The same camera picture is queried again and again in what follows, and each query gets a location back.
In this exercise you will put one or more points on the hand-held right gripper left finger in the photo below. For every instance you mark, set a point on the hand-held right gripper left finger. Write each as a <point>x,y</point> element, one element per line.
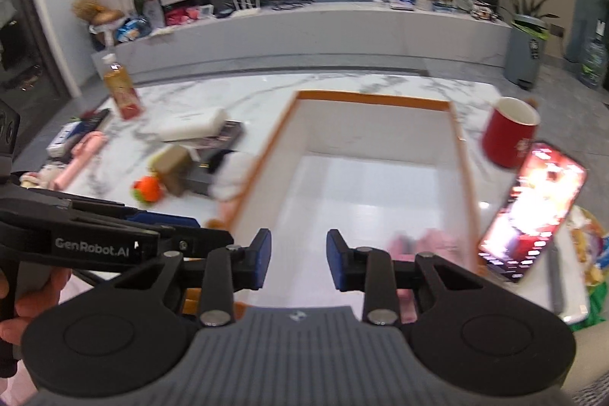
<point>261,258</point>

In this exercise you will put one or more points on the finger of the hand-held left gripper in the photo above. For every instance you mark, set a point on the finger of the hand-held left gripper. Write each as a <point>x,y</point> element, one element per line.
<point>209,239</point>
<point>166,220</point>

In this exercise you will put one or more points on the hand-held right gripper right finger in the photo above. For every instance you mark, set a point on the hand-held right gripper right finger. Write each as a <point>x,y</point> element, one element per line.
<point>335,261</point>

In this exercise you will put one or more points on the orange crochet toy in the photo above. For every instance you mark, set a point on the orange crochet toy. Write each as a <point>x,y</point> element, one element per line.
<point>148,189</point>

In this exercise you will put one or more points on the dark grey box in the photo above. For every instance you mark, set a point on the dark grey box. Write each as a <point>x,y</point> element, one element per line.
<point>200,177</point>

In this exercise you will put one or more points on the wooden block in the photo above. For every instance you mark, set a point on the wooden block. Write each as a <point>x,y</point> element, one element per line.
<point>171,163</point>

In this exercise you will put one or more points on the panda plush toy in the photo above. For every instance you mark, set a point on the panda plush toy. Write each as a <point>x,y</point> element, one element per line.
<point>233,182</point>

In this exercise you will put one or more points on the white storage box orange rim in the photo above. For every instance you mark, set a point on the white storage box orange rim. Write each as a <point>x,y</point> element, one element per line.
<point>371,177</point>

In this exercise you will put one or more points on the person's left hand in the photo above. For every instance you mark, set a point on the person's left hand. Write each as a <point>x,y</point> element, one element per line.
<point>33,306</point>

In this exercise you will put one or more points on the small cream plush toy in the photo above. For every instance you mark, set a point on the small cream plush toy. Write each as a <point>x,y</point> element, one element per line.
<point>40,177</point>

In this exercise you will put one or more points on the pink tube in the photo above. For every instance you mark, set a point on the pink tube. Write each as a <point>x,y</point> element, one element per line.
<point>81,154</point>

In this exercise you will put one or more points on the pink flat case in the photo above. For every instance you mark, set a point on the pink flat case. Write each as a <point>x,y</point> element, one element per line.
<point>428,242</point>

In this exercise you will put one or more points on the white rectangular box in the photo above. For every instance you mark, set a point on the white rectangular box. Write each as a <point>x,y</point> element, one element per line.
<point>185,125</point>

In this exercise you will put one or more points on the white and blue packet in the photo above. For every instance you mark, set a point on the white and blue packet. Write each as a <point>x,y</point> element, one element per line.
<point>64,139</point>

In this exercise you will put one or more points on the black patterned box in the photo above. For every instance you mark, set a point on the black patterned box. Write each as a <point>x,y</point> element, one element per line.
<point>228,135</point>

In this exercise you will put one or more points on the black remote control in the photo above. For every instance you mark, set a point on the black remote control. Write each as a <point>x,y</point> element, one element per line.
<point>95,120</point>

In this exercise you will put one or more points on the tea bottle red label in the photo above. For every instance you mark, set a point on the tea bottle red label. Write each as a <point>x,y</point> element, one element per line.
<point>121,92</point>

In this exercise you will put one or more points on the blue snack bag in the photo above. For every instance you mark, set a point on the blue snack bag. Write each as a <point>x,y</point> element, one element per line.
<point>133,28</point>

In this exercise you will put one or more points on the pink and red packets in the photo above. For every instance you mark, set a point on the pink and red packets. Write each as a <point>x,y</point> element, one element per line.
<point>188,15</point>

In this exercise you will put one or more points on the red mug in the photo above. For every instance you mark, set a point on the red mug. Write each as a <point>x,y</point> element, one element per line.
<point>504,139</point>

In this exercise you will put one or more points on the smartphone with lit screen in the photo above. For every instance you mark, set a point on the smartphone with lit screen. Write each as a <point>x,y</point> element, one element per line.
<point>537,206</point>

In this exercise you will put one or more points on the dark glass door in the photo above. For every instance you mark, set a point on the dark glass door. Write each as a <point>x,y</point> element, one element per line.
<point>24,30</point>

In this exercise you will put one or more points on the brown dried flower bunch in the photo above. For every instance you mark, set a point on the brown dried flower bunch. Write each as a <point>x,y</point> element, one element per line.
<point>93,9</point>

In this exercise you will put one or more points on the white marble tv console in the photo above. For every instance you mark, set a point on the white marble tv console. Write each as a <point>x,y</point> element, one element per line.
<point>309,35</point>

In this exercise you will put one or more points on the white wifi router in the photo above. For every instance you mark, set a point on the white wifi router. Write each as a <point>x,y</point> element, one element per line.
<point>245,1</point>

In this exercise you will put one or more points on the colourful printed bag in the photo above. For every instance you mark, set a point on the colourful printed bag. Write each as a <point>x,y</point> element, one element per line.
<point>592,254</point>

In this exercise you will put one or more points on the large water jug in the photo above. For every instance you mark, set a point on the large water jug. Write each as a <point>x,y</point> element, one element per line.
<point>594,59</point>

